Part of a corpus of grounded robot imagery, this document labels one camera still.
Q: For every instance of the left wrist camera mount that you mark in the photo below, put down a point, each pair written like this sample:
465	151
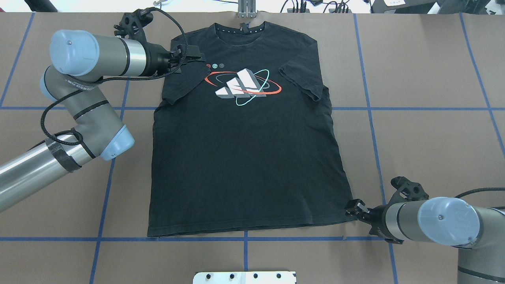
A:
132	25

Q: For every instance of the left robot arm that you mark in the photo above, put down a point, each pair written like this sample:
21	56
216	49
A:
80	60

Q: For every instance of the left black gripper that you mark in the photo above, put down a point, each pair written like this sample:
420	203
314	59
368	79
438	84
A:
159	60

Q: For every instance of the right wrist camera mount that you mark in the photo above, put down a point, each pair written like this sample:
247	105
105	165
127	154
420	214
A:
407	191

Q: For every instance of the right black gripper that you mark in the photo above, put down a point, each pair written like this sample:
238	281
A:
378	219

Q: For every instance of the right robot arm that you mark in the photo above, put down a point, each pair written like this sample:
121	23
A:
477	233

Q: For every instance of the white central pedestal column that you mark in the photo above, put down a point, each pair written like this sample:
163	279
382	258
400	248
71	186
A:
246	277

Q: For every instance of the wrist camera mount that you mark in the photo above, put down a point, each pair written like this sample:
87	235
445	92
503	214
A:
407	191
132	25

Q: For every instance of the black printed t-shirt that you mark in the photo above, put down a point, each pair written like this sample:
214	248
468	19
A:
245	140

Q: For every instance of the aluminium frame post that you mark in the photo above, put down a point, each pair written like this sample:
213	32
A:
247	9

